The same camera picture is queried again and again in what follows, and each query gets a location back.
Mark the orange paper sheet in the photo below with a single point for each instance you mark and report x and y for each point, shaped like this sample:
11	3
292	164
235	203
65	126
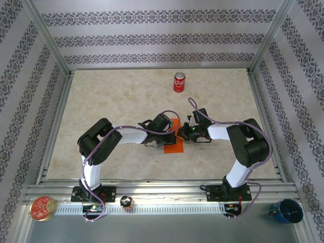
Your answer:
173	148

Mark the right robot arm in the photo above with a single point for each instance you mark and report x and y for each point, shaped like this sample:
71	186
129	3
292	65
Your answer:
250	144

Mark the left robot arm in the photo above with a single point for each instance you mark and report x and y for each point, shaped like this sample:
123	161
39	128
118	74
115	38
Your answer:
101	141

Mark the red soda can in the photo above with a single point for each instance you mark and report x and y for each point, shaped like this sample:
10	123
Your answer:
179	84

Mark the small dark brown knob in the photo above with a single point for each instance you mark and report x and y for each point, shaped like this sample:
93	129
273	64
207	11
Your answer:
126	202

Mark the small circuit board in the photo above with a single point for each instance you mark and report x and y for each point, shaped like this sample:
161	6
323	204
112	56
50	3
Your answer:
232	207
93	208

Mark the blue enamel mug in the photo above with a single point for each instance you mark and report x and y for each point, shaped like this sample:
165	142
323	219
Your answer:
287	211

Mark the round gold red tin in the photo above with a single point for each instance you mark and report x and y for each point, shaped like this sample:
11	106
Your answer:
41	208

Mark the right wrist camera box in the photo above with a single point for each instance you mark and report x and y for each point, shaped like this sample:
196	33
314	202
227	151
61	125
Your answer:
193	119

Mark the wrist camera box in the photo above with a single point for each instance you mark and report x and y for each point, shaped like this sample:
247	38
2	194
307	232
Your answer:
193	119
171	123

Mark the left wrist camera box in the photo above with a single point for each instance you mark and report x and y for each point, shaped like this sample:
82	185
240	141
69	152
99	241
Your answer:
171	123

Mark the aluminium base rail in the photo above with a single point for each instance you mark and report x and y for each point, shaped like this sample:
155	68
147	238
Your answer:
164	191

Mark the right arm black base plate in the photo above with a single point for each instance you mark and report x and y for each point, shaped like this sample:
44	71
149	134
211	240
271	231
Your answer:
213	193

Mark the aluminium side rail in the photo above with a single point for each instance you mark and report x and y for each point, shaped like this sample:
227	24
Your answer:
54	126
268	126

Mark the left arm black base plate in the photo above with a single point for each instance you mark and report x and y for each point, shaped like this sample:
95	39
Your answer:
108	193

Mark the aluminium frame post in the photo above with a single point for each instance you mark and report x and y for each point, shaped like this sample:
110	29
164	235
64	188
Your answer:
270	35
45	35

